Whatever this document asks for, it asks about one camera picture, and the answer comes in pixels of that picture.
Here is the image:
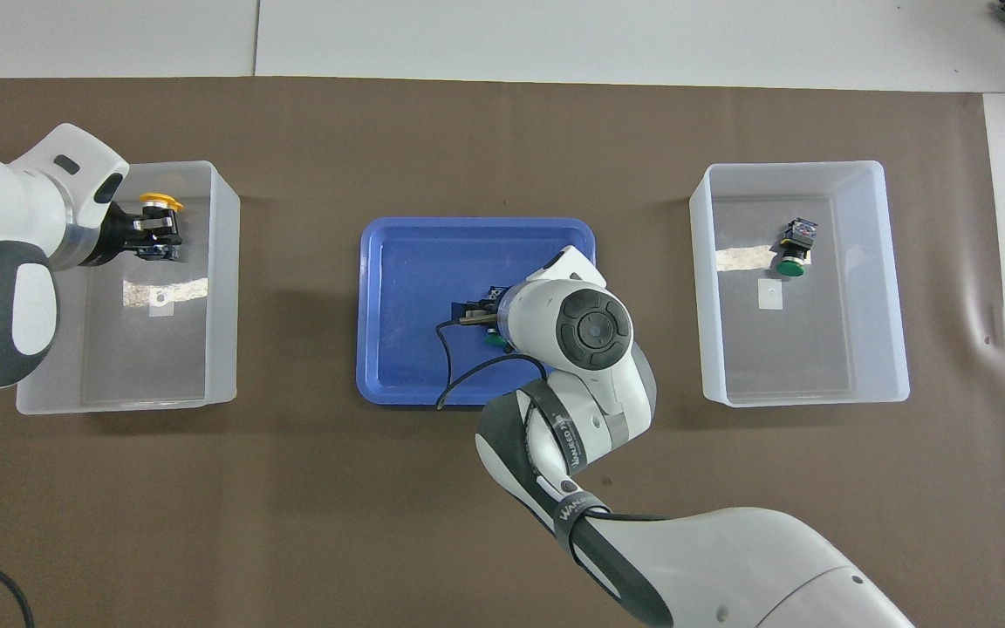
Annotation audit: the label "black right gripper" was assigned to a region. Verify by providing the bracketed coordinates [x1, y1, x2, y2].
[450, 297, 503, 337]

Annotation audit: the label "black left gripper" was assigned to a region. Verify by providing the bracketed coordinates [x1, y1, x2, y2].
[84, 201, 182, 267]

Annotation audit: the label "yellow push button switch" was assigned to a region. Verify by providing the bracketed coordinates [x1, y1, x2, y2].
[138, 192, 186, 263]

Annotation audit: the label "green push button switch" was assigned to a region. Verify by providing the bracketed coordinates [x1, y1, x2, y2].
[773, 216, 820, 280]
[483, 283, 514, 350]

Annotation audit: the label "blue plastic tray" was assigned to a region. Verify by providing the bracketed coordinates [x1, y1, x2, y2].
[356, 216, 598, 407]

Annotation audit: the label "translucent white plastic box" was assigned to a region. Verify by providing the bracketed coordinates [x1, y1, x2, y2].
[16, 160, 242, 416]
[689, 160, 911, 408]

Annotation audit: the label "brown table mat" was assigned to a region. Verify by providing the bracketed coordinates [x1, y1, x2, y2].
[0, 77, 1005, 628]

